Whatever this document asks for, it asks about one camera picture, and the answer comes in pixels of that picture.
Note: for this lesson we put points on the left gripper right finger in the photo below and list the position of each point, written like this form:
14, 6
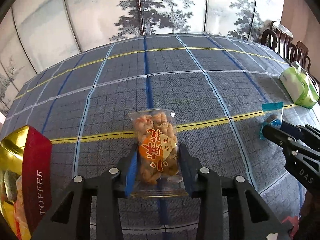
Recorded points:
248, 214

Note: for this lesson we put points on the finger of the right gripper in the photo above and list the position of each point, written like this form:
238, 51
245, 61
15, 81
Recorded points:
307, 134
280, 138

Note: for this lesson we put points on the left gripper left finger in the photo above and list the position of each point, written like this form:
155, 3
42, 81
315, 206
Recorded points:
70, 216

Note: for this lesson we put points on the blue candy wrapper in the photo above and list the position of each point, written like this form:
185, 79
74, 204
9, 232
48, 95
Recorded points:
273, 116

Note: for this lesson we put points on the peanut snack clear bag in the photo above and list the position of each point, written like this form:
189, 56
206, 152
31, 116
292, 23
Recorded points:
158, 170

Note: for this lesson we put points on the pink patterned snack packet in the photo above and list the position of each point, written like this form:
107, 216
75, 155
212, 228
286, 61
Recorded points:
23, 232

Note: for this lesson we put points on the yellow packet silver strip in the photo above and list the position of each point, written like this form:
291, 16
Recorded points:
9, 215

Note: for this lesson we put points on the grey sesame cake packet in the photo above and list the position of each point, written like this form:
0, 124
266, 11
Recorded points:
10, 179

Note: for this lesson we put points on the person right hand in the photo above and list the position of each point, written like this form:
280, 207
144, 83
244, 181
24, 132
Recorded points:
309, 218

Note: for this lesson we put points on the green tissue pack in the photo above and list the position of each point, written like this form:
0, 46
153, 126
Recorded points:
301, 87

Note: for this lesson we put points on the plaid blue tablecloth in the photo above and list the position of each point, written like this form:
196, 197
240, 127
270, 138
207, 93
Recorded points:
215, 85

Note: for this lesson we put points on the dark wooden chair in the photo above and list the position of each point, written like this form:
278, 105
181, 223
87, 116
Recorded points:
279, 39
299, 53

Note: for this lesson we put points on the red gold toffee tin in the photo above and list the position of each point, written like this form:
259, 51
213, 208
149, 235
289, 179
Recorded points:
28, 153

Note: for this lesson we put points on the painted folding screen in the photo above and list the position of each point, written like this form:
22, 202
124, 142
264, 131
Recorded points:
36, 34

